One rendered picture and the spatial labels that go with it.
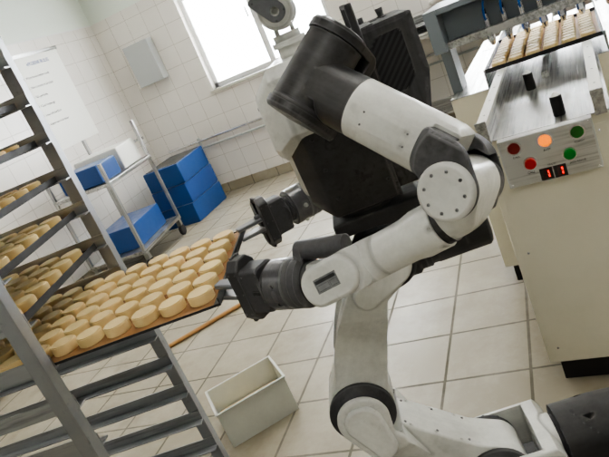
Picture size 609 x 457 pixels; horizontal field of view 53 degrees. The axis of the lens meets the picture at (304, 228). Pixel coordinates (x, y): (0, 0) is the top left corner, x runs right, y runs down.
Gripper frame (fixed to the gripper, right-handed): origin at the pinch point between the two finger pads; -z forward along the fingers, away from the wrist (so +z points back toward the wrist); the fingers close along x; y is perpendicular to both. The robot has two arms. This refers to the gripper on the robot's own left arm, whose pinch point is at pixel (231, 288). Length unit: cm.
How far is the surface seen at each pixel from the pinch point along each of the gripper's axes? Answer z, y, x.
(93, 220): -49, -14, 14
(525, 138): 30, -90, -12
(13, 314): -26.7, 23.8, 12.1
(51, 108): -417, -278, 52
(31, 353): -26.6, 24.7, 4.5
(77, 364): -69, -3, -19
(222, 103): -346, -413, -8
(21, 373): -33.3, 25.1, 0.4
